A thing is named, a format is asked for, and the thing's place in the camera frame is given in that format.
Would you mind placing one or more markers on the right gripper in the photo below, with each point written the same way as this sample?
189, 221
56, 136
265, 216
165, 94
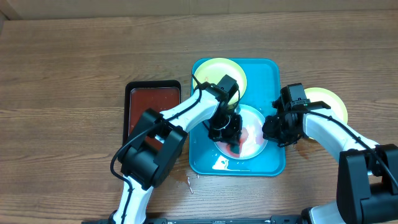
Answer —
274, 135

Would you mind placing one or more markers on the black tray with red water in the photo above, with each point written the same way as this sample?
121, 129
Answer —
141, 95

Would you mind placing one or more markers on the teal plastic tray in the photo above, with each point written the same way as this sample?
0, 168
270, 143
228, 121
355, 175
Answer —
262, 89

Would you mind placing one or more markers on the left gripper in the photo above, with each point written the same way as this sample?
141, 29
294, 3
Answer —
233, 134

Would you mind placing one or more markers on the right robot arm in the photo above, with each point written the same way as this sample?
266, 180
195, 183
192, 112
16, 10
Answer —
366, 189

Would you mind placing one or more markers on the light blue plate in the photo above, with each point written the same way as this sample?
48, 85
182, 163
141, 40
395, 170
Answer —
251, 139

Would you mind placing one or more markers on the yellow-green plate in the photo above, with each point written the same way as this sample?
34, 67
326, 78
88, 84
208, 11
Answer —
214, 69
329, 99

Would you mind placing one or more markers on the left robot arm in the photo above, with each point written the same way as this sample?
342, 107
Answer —
158, 125

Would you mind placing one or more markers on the green and orange sponge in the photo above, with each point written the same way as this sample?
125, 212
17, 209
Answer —
234, 149

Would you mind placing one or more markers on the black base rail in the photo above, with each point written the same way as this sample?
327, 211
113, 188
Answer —
275, 219

